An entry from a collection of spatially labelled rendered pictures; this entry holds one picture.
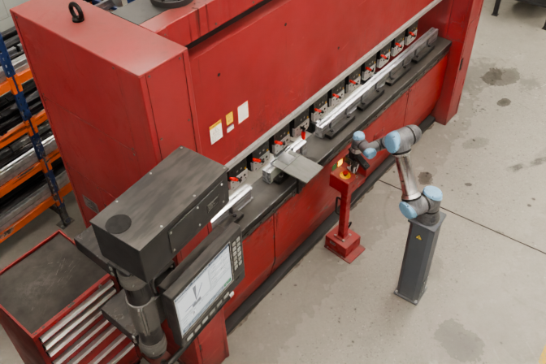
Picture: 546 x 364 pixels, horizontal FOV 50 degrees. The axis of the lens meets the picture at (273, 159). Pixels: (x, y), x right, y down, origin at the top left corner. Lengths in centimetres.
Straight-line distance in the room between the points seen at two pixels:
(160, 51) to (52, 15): 59
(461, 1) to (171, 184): 344
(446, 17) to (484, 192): 149
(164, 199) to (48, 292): 127
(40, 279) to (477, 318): 279
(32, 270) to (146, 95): 149
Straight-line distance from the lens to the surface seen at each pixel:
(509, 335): 434
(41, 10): 278
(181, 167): 231
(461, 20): 518
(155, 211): 216
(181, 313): 246
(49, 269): 340
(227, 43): 284
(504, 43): 718
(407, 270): 407
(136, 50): 236
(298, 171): 363
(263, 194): 367
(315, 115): 382
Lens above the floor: 349
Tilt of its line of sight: 42 degrees down
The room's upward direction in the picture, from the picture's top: 2 degrees counter-clockwise
